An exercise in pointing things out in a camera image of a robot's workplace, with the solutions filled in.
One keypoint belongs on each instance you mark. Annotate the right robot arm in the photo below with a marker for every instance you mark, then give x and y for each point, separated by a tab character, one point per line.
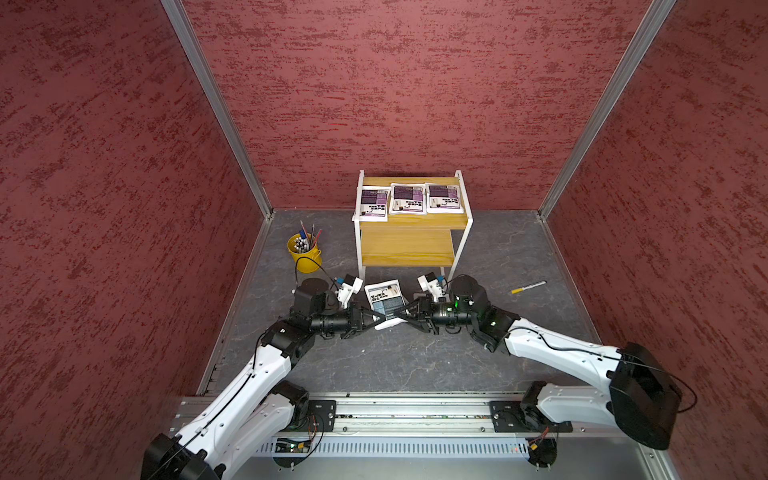
625	387

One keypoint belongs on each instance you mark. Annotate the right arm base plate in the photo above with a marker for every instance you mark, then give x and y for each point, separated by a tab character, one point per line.
519	417

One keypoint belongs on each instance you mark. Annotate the white frame wooden shelf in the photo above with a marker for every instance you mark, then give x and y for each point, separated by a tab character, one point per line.
430	240

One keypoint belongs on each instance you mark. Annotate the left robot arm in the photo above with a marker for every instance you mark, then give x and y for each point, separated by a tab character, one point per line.
260	402

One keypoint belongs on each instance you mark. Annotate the purple coffee bag bottom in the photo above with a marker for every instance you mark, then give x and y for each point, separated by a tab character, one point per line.
443	199

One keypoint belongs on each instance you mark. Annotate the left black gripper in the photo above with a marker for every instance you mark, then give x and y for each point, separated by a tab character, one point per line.
355	313

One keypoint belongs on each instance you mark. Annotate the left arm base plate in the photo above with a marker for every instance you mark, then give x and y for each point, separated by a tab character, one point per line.
312	415

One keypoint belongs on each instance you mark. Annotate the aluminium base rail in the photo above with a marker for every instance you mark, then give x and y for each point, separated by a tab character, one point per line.
465	414

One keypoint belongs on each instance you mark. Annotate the yellow pen bucket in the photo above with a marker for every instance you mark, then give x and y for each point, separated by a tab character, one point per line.
306	263

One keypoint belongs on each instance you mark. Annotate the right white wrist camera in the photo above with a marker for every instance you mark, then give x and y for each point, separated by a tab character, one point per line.
433	286

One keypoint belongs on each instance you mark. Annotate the pens in bucket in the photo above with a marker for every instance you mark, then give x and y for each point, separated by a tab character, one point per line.
305	240

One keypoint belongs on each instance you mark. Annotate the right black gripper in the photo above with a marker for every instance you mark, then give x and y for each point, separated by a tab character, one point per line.
424	320

